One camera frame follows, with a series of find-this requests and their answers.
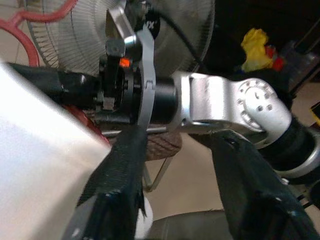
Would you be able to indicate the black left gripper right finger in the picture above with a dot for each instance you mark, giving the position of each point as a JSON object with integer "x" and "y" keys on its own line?
{"x": 255, "y": 200}

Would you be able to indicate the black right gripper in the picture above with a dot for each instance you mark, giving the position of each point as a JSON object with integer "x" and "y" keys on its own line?
{"x": 112, "y": 82}

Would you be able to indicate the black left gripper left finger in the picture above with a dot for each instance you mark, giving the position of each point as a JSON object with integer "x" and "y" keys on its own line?
{"x": 117, "y": 195}

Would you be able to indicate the white t-shirt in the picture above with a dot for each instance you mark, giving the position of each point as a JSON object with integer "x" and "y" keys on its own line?
{"x": 37, "y": 162}

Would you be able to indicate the dark patterned floor mat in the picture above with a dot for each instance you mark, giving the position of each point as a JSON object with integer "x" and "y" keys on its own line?
{"x": 165, "y": 147}

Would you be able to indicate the yellow crumpled cloth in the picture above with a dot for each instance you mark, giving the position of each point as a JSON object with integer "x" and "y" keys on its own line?
{"x": 255, "y": 47}

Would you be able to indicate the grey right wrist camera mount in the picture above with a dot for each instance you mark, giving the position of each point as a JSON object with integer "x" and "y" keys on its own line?
{"x": 147, "y": 62}

